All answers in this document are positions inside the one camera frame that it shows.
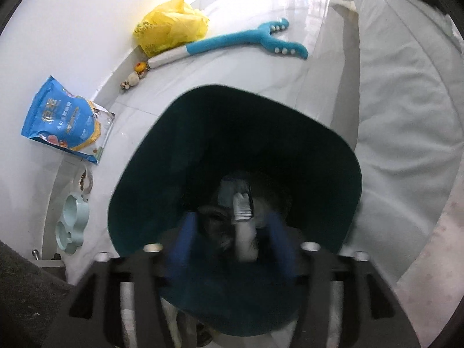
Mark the blue pet food bag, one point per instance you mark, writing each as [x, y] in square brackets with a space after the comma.
[61, 119]

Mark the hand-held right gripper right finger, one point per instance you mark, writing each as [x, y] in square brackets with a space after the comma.
[279, 239]

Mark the dark plastic trash bin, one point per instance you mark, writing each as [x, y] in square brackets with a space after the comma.
[235, 130]

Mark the yellow plastic bag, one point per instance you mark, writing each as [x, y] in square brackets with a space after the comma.
[170, 25]

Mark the grey fuzzy carpet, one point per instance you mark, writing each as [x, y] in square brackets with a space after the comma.
[25, 290]

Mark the pink printed blanket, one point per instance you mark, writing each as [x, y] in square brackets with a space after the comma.
[431, 268]

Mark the small bowl of kibble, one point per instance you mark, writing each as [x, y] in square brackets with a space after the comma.
[84, 180]

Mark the light green double pet bowl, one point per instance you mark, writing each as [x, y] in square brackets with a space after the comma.
[72, 224]

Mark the blue forked plush toy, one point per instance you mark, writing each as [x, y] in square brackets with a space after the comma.
[224, 41]

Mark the small yellow duck toy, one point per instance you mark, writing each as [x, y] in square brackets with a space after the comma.
[140, 67]

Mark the white tissue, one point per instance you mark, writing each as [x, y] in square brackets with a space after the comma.
[247, 241]

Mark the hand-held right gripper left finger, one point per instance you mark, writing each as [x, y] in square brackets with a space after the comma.
[185, 239]

